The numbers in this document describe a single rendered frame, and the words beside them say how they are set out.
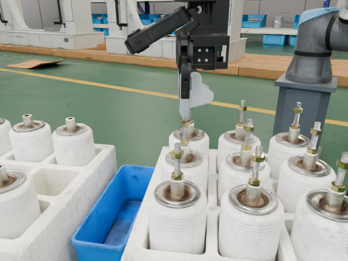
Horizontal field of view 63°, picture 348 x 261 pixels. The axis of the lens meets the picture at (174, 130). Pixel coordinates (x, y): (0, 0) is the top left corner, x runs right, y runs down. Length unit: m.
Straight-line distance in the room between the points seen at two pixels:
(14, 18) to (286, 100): 4.36
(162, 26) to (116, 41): 2.83
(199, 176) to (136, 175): 0.31
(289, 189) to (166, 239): 0.25
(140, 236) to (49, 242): 0.17
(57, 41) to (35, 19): 3.95
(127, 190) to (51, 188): 0.21
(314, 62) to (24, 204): 0.91
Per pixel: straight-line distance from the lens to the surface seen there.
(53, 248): 0.60
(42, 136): 0.78
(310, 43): 1.05
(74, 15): 3.83
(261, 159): 0.42
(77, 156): 0.72
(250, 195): 0.45
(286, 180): 0.58
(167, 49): 2.93
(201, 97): 0.50
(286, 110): 1.07
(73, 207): 0.63
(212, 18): 0.48
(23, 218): 0.56
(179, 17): 0.48
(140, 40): 0.48
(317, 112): 1.06
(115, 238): 0.76
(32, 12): 7.89
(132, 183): 0.84
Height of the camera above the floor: 0.52
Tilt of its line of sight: 23 degrees down
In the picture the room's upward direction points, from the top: straight up
